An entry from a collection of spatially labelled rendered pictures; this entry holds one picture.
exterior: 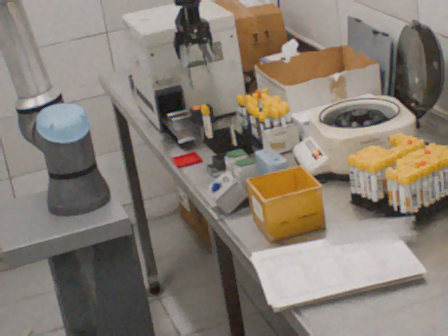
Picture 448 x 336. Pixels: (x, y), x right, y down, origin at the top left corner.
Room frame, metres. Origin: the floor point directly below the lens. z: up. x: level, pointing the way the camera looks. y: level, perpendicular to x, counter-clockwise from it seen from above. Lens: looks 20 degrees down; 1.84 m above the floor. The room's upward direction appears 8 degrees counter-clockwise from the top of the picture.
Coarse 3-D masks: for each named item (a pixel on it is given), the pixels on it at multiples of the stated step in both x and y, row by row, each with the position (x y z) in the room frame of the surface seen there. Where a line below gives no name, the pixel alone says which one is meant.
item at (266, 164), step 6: (264, 150) 2.12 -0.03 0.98; (258, 156) 2.10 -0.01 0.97; (264, 156) 2.08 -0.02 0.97; (270, 156) 2.08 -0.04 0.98; (276, 156) 2.07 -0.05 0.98; (258, 162) 2.11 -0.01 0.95; (264, 162) 2.07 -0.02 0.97; (270, 162) 2.04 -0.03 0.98; (276, 162) 2.04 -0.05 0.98; (282, 162) 2.04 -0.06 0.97; (258, 168) 2.11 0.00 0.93; (264, 168) 2.07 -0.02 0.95; (270, 168) 2.04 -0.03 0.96; (276, 168) 2.03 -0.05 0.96; (282, 168) 2.04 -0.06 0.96; (264, 174) 2.08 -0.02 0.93
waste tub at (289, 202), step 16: (272, 176) 1.98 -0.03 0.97; (288, 176) 1.99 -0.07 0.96; (304, 176) 1.98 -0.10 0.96; (256, 192) 1.89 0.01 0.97; (272, 192) 1.98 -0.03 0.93; (288, 192) 1.99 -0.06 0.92; (304, 192) 1.86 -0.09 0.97; (320, 192) 1.87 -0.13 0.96; (256, 208) 1.92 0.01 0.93; (272, 208) 1.85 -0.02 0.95; (288, 208) 1.86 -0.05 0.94; (304, 208) 1.86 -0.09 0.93; (320, 208) 1.87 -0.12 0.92; (272, 224) 1.85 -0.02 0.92; (288, 224) 1.85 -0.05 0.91; (304, 224) 1.86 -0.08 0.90; (320, 224) 1.87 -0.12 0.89; (272, 240) 1.85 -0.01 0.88
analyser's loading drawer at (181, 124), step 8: (176, 112) 2.57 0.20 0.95; (184, 112) 2.57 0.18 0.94; (168, 120) 2.58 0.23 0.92; (176, 120) 2.52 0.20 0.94; (184, 120) 2.52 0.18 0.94; (176, 128) 2.51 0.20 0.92; (184, 128) 2.47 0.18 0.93; (192, 128) 2.47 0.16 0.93; (200, 128) 2.48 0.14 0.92; (176, 136) 2.47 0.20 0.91; (184, 136) 2.47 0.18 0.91; (192, 136) 2.47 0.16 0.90; (200, 136) 2.48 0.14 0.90
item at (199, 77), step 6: (198, 66) 2.43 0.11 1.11; (204, 66) 2.44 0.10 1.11; (192, 72) 2.43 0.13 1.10; (198, 72) 2.43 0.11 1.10; (204, 72) 2.44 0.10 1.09; (192, 78) 2.43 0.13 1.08; (198, 78) 2.43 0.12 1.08; (204, 78) 2.44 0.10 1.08; (192, 84) 2.43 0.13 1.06; (198, 84) 2.43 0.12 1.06; (204, 84) 2.44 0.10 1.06
